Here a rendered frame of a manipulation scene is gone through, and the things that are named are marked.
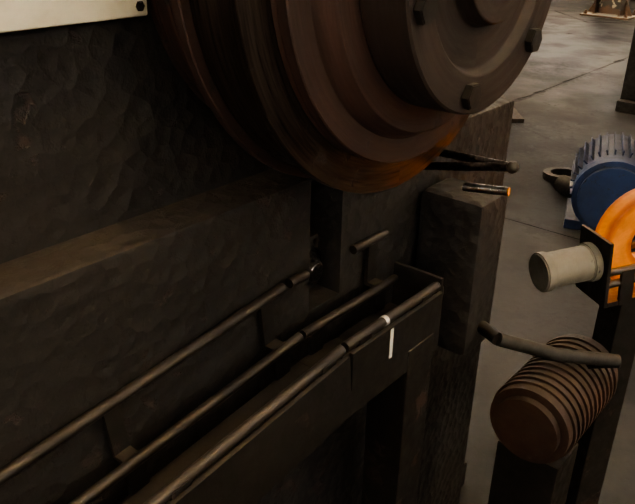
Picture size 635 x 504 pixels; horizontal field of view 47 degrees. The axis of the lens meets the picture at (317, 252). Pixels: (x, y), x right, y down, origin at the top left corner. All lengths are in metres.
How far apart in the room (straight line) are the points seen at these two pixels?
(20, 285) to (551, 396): 0.75
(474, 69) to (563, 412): 0.56
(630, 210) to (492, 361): 1.06
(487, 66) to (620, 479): 1.27
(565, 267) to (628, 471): 0.84
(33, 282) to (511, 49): 0.49
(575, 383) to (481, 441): 0.72
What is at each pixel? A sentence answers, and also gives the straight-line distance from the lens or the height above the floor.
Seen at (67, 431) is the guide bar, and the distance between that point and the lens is 0.69.
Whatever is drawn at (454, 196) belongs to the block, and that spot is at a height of 0.80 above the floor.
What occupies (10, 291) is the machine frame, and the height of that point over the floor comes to 0.87.
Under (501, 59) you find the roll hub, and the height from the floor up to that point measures 1.02.
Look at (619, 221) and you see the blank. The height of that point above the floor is 0.74.
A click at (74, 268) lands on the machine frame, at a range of 0.64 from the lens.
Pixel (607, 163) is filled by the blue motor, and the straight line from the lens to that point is 2.85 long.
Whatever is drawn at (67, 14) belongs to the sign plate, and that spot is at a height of 1.07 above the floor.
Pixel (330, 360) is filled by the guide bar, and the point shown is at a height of 0.71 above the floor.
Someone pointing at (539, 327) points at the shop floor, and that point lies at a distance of 2.32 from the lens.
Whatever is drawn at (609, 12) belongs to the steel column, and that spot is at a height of 0.05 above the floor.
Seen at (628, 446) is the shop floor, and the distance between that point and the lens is 1.93.
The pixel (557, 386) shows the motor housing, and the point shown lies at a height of 0.53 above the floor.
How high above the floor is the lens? 1.15
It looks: 26 degrees down
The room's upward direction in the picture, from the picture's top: 1 degrees clockwise
